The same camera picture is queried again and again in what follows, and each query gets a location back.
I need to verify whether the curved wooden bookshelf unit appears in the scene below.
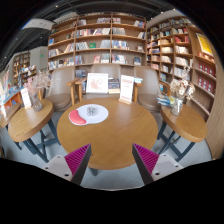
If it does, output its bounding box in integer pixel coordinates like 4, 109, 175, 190
145, 16, 221, 119

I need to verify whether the brown padded wooden armchair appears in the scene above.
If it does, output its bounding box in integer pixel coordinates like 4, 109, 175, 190
44, 66, 80, 113
74, 63, 143, 103
133, 65, 173, 114

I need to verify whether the dark book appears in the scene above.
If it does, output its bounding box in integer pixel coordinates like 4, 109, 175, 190
108, 78, 121, 95

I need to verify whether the distant wooden bookshelf unit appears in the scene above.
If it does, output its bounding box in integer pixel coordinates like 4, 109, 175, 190
12, 51, 32, 78

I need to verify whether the glass vase with dried flowers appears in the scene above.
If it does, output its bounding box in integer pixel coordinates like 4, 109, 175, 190
24, 71, 51, 113
169, 66, 196, 117

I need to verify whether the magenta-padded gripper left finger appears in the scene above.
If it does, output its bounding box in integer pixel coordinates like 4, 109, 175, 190
41, 143, 93, 186

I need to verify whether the white sign on wooden base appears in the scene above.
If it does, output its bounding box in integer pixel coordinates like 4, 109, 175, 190
118, 74, 135, 106

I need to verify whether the wide wooden bookshelf unit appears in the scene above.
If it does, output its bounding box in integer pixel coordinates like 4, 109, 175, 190
46, 12, 148, 73

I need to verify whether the round wooden side table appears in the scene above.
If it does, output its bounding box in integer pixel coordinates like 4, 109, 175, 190
156, 104, 209, 163
7, 98, 62, 164

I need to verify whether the white framed floral picture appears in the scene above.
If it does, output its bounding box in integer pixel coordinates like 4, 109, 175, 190
85, 72, 110, 95

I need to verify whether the blue and yellow book stack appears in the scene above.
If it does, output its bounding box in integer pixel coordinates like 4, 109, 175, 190
157, 94, 176, 108

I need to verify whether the white mouse pad red rest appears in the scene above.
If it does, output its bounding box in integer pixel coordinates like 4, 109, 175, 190
68, 103, 110, 127

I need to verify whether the small white table sign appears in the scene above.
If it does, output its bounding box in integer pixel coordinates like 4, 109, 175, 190
20, 87, 33, 110

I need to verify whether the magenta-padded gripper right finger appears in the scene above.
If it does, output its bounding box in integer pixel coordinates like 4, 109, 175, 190
131, 143, 184, 186

